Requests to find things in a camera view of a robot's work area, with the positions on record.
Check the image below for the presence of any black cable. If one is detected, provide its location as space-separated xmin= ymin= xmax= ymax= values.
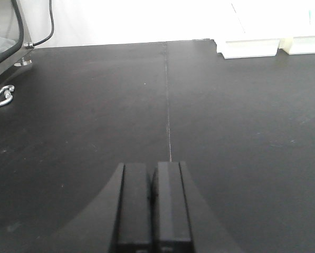
xmin=24 ymin=0 xmax=55 ymax=50

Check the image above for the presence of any white middle storage bin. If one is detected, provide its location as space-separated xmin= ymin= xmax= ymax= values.
xmin=213 ymin=1 xmax=280 ymax=59

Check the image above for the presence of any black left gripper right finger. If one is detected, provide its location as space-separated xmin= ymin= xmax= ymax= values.
xmin=152 ymin=162 xmax=242 ymax=252

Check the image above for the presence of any white right storage bin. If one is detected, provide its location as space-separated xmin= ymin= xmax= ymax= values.
xmin=279 ymin=1 xmax=315 ymax=55

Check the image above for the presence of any white storage bin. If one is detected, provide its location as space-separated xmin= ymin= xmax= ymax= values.
xmin=279 ymin=1 xmax=315 ymax=55
xmin=213 ymin=1 xmax=280 ymax=59

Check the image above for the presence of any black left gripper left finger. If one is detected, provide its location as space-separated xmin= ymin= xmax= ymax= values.
xmin=54 ymin=163 xmax=152 ymax=252

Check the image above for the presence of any silver carabiner clip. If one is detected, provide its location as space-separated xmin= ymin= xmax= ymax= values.
xmin=0 ymin=85 xmax=15 ymax=107

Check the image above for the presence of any metal equipment frame with foot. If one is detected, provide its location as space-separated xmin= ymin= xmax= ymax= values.
xmin=0 ymin=1 xmax=32 ymax=75

